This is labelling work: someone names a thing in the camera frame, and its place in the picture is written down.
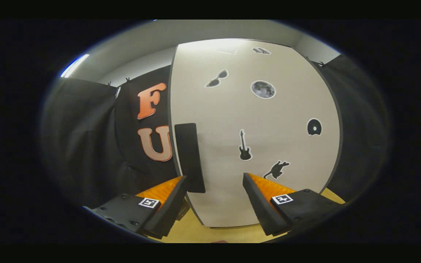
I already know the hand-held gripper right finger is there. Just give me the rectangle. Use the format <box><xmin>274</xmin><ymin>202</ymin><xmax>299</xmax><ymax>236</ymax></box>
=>
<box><xmin>242</xmin><ymin>173</ymin><xmax>344</xmax><ymax>237</ymax></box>

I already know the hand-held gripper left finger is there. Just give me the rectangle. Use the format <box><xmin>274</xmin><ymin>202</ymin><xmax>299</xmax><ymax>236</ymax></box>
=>
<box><xmin>86</xmin><ymin>176</ymin><xmax>189</xmax><ymax>240</ymax></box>

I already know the black door handle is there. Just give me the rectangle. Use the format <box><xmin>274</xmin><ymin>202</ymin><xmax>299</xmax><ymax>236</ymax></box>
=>
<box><xmin>174</xmin><ymin>123</ymin><xmax>206</xmax><ymax>194</ymax></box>

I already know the white cabinet door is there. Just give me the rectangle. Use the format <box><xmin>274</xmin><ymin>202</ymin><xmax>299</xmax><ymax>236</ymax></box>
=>
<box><xmin>168</xmin><ymin>38</ymin><xmax>344</xmax><ymax>229</ymax></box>

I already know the grey cabinet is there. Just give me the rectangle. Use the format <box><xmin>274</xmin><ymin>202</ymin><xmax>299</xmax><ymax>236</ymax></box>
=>
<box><xmin>176</xmin><ymin>197</ymin><xmax>191</xmax><ymax>221</ymax></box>

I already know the black backdrop cloth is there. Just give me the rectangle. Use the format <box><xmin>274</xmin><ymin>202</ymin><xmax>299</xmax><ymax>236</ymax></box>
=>
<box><xmin>39</xmin><ymin>53</ymin><xmax>392</xmax><ymax>209</ymax></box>

